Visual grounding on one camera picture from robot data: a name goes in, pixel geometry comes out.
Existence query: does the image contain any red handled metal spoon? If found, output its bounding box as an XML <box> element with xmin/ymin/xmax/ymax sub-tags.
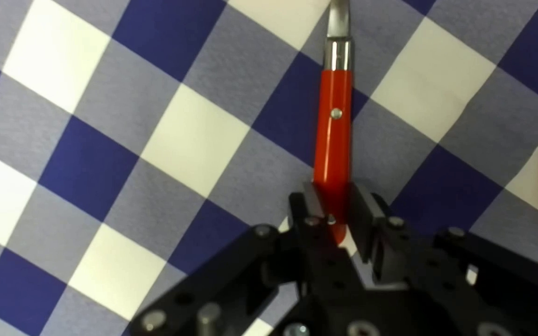
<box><xmin>311</xmin><ymin>0</ymin><xmax>352</xmax><ymax>245</ymax></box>

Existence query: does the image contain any blue white checkered tablecloth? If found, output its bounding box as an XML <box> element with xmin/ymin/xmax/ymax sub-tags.
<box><xmin>0</xmin><ymin>0</ymin><xmax>538</xmax><ymax>336</ymax></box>

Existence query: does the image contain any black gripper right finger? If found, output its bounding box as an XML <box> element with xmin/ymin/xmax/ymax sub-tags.
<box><xmin>347</xmin><ymin>184</ymin><xmax>408</xmax><ymax>292</ymax></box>

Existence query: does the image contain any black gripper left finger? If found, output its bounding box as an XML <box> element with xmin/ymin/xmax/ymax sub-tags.
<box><xmin>289</xmin><ymin>184</ymin><xmax>345</xmax><ymax>294</ymax></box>

